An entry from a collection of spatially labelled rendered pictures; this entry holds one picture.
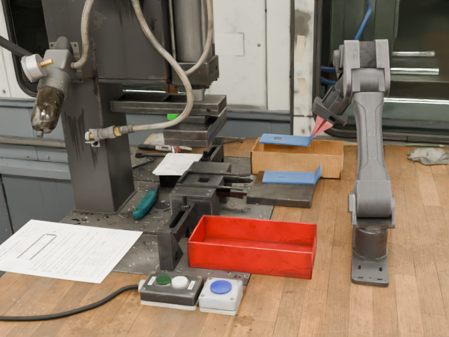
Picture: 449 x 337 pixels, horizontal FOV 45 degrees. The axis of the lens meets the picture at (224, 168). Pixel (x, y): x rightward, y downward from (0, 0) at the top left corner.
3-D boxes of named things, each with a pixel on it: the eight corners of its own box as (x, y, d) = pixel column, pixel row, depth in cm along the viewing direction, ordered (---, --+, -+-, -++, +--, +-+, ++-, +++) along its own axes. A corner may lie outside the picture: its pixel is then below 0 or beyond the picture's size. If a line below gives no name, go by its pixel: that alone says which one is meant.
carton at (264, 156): (341, 182, 148) (342, 156, 145) (250, 177, 154) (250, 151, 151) (343, 164, 160) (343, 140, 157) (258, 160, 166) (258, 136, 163)
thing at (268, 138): (313, 146, 149) (314, 136, 148) (258, 142, 152) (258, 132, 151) (316, 138, 155) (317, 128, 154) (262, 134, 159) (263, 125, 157)
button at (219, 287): (229, 301, 97) (228, 292, 97) (208, 299, 98) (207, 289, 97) (234, 288, 101) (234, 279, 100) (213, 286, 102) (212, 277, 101)
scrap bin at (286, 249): (311, 279, 106) (312, 253, 103) (188, 267, 111) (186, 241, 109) (316, 247, 116) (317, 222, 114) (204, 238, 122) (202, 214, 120)
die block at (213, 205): (212, 229, 125) (211, 200, 122) (172, 226, 128) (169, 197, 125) (232, 192, 143) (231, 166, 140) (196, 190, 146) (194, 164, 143)
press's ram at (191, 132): (212, 160, 118) (205, 19, 106) (103, 154, 124) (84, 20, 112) (231, 132, 134) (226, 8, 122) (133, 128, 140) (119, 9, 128)
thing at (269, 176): (321, 184, 141) (321, 174, 140) (262, 182, 144) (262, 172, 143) (321, 173, 147) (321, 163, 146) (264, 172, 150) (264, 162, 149)
